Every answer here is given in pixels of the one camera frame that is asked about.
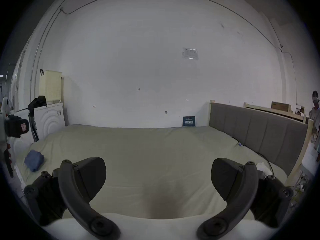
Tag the cardboard carton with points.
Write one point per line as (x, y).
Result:
(280, 106)

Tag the folded blue garment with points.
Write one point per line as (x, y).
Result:
(34, 161)

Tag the person's left hand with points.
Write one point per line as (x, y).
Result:
(9, 154)

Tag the dark blue card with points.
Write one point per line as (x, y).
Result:
(188, 121)

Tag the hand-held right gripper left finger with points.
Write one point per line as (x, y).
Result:
(75, 204)

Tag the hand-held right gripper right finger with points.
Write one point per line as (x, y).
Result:
(246, 201)

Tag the paper sheet on wall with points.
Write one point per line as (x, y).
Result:
(190, 53)

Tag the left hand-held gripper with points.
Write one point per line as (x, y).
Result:
(15, 126)

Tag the bed with pale green sheet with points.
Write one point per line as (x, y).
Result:
(155, 159)

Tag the grey padded headboard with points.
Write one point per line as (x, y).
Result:
(262, 139)

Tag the white washing machine with basket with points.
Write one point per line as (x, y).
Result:
(51, 116)

